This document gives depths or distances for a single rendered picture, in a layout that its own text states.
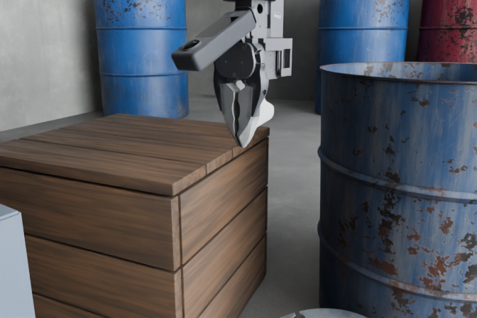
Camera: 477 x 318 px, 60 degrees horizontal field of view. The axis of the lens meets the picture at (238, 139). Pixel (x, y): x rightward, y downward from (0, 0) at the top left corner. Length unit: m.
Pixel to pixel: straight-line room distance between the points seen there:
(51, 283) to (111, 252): 0.16
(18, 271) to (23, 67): 2.60
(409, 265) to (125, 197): 0.43
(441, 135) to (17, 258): 0.52
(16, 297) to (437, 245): 0.56
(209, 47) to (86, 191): 0.28
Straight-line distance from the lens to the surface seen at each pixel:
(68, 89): 3.05
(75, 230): 0.69
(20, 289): 0.26
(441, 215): 0.66
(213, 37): 0.51
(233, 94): 0.57
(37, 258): 0.78
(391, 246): 0.70
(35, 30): 2.90
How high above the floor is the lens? 0.54
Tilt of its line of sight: 14 degrees down
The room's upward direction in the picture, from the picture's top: straight up
